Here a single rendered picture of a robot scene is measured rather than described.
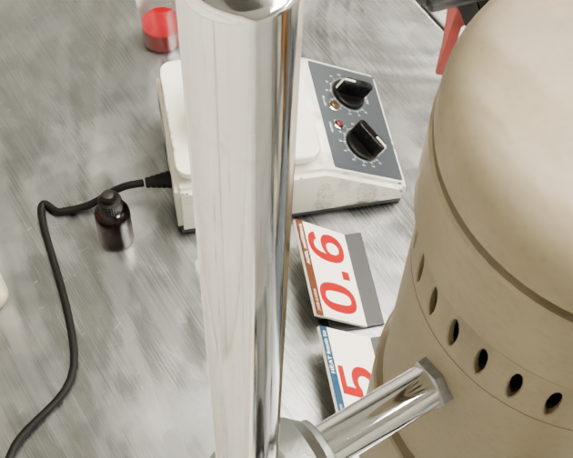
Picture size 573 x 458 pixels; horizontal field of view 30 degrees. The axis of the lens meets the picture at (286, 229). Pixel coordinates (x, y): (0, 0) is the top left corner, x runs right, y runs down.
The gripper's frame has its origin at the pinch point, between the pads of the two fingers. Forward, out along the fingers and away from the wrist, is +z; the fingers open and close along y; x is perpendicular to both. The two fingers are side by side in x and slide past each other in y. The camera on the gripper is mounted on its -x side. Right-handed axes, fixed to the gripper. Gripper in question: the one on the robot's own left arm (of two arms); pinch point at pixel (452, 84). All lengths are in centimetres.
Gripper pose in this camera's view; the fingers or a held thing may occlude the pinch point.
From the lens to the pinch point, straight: 96.0
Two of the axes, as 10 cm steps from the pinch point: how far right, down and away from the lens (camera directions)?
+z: -4.6, 5.3, 7.1
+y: 1.9, 8.4, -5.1
